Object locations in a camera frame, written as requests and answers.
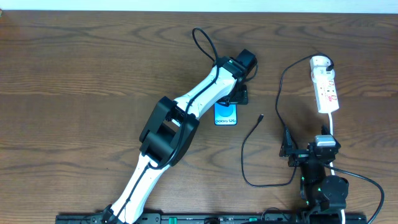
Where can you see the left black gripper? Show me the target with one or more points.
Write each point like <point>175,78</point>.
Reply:
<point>237,95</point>

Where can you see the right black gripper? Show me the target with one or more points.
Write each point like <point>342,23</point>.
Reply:
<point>302,156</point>

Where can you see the blue-screen Galaxy smartphone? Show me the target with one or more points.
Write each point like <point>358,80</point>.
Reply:
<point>225,115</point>

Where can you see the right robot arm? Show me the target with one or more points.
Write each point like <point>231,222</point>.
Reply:
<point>325,194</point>

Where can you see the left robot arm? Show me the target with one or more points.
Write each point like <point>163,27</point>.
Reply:
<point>171,127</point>

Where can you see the white USB charger plug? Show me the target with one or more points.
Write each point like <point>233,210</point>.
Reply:
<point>322,69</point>

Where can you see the white power strip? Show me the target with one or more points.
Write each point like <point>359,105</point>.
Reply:
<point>326,96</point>

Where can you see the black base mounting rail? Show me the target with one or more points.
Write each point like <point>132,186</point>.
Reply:
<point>156,218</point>

